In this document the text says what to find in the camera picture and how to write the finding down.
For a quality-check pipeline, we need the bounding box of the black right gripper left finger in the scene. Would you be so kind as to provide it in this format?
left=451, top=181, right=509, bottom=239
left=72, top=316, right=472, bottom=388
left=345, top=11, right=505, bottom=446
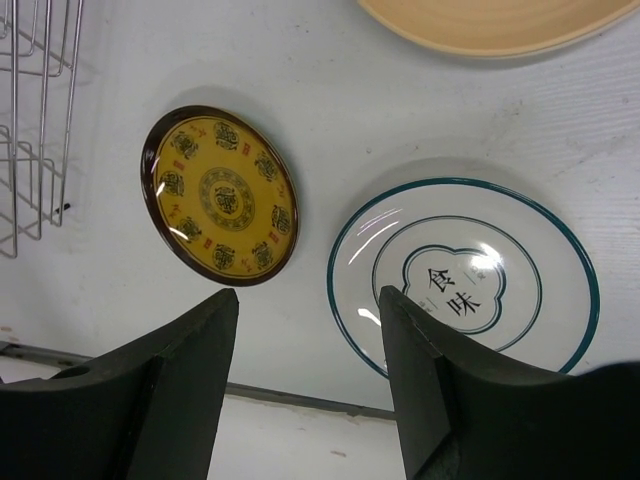
left=1, top=289, right=239, bottom=479

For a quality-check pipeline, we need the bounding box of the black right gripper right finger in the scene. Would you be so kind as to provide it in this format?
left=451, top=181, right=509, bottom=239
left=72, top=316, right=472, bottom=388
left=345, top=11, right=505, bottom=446
left=380, top=286, right=639, bottom=479

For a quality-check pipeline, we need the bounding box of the white plate thin teal rim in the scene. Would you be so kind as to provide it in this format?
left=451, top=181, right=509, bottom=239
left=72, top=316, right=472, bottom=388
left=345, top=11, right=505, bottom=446
left=326, top=177, right=601, bottom=375

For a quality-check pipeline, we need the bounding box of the yellow plate brown rim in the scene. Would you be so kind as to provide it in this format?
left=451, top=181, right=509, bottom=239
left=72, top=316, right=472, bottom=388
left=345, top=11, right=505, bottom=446
left=140, top=105, right=300, bottom=287

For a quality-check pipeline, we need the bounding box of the tan beige plate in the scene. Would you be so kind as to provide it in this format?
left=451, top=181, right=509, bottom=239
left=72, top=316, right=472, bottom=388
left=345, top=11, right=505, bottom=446
left=359, top=0, right=639, bottom=58

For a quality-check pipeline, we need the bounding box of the silver wire dish rack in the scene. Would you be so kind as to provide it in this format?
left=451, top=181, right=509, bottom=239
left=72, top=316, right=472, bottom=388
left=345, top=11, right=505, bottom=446
left=1, top=1, right=84, bottom=259

